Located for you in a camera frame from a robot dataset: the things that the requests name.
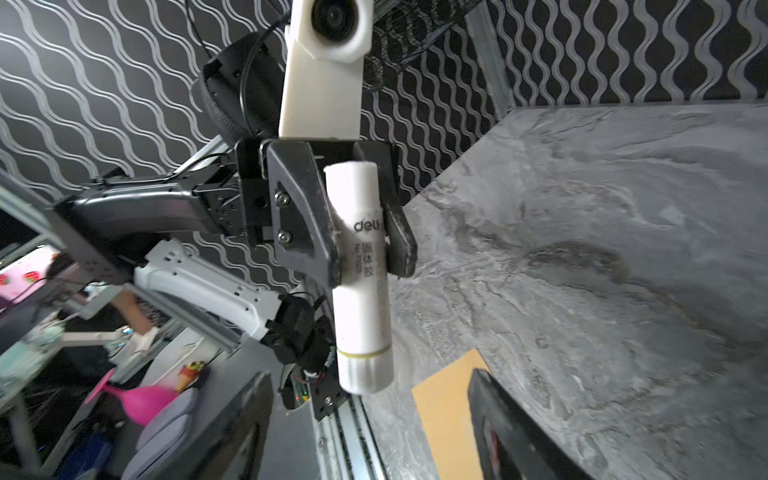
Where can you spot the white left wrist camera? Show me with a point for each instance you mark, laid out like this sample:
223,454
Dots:
322,93

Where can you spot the brown paper envelope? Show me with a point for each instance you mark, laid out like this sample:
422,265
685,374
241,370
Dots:
443,406

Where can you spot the black wire basket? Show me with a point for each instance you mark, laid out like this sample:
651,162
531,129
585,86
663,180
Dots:
403,30

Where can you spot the pink plastic object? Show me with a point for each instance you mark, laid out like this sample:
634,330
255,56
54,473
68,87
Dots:
141,405

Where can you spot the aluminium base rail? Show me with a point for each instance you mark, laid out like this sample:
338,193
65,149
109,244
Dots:
344,441

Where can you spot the aluminium frame corner post left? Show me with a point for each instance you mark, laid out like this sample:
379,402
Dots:
483,33

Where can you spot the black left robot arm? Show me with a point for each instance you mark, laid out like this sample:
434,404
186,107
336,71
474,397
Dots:
241,86

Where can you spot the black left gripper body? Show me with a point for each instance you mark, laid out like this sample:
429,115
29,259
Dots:
254,185

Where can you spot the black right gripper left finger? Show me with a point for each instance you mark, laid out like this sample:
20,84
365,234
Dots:
227,412

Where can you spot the grey padded cushion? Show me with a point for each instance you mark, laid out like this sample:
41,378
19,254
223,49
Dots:
149,458
181,406

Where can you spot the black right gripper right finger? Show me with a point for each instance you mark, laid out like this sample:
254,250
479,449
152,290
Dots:
510,444

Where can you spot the white glue stick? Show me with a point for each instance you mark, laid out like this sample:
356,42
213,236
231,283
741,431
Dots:
361,306

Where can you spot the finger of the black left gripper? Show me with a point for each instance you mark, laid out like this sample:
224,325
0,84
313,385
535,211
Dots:
401,249
305,236

